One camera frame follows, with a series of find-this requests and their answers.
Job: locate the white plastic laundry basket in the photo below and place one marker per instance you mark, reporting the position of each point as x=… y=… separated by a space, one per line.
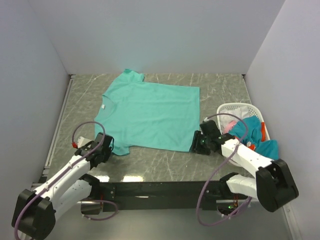
x=254 y=111

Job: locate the white garment in basket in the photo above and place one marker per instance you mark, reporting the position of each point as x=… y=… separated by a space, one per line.
x=240 y=112

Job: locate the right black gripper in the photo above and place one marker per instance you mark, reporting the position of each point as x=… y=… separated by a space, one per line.
x=195 y=146

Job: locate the blue t-shirt in basket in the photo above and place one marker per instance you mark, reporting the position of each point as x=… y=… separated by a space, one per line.
x=268 y=148

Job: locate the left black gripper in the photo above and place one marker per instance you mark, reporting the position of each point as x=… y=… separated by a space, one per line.
x=107 y=152

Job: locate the orange t-shirt in basket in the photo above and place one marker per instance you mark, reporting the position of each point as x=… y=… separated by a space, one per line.
x=262 y=138

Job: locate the turquoise t-shirt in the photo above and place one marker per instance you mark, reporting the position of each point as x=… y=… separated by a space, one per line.
x=150 y=115

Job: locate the pink garment in basket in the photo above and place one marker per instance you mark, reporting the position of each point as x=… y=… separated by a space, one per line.
x=229 y=126

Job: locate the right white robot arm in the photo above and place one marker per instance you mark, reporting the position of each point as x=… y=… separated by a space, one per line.
x=271 y=181

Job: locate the black base bar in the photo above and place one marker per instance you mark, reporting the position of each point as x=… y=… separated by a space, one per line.
x=143 y=196

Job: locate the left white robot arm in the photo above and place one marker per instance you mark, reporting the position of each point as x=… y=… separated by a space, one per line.
x=36 y=211

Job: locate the aluminium frame rail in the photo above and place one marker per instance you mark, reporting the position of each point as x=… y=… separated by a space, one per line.
x=48 y=161

